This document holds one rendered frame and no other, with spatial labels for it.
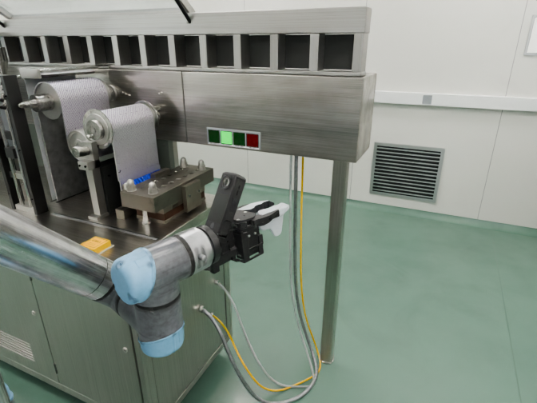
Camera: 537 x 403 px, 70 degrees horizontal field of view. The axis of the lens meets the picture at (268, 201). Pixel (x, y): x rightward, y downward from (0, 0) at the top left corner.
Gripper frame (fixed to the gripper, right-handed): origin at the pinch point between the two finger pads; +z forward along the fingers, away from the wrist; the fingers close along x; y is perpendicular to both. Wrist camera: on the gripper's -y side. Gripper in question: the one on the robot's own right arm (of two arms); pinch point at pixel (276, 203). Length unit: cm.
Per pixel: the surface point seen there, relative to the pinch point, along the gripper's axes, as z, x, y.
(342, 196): 78, -34, 25
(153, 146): 28, -95, -4
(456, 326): 153, -8, 123
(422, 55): 287, -85, -35
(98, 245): -11, -72, 22
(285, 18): 56, -40, -45
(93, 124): 4, -91, -16
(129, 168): 14, -91, 2
